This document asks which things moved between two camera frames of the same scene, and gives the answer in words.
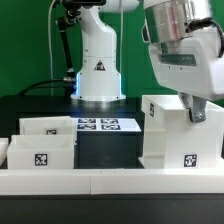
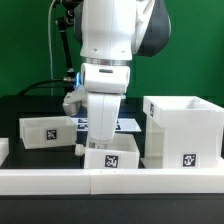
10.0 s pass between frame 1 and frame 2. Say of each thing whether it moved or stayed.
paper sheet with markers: stayed
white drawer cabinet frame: stayed
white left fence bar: stayed
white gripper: moved
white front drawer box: moved
